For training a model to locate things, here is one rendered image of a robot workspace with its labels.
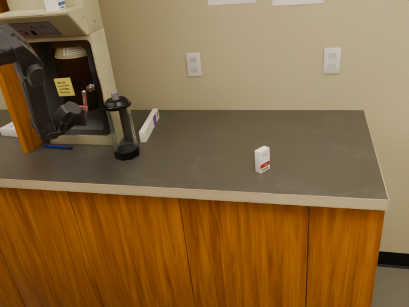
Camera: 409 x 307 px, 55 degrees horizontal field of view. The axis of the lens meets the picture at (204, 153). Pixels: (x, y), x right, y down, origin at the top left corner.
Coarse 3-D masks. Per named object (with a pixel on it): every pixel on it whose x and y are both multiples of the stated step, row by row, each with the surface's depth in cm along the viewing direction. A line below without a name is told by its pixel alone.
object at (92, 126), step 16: (32, 48) 155; (48, 48) 154; (64, 48) 152; (80, 48) 150; (48, 64) 157; (64, 64) 155; (80, 64) 154; (48, 80) 161; (80, 80) 157; (96, 80) 155; (48, 96) 164; (64, 96) 163; (80, 96) 161; (96, 96) 159; (96, 112) 163; (80, 128) 168; (96, 128) 166
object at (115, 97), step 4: (112, 92) 148; (116, 92) 148; (112, 96) 148; (116, 96) 148; (120, 96) 152; (108, 100) 149; (112, 100) 149; (116, 100) 149; (120, 100) 148; (124, 100) 148; (104, 104) 149; (108, 104) 147; (112, 104) 146; (116, 104) 146; (120, 104) 147
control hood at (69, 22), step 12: (12, 12) 145; (24, 12) 142; (36, 12) 138; (48, 12) 135; (60, 12) 134; (72, 12) 136; (84, 12) 143; (0, 24) 144; (60, 24) 140; (72, 24) 140; (84, 24) 144; (48, 36) 149; (60, 36) 149
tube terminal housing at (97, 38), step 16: (16, 0) 148; (32, 0) 147; (80, 0) 142; (96, 0) 151; (96, 16) 152; (96, 32) 152; (96, 48) 152; (96, 64) 153; (112, 80) 165; (96, 144) 172; (112, 144) 170
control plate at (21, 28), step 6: (12, 24) 143; (18, 24) 143; (24, 24) 143; (30, 24) 142; (36, 24) 142; (42, 24) 141; (48, 24) 141; (18, 30) 147; (24, 30) 147; (30, 30) 146; (36, 30) 146; (42, 30) 145; (48, 30) 145; (54, 30) 145; (24, 36) 151; (30, 36) 150; (36, 36) 150
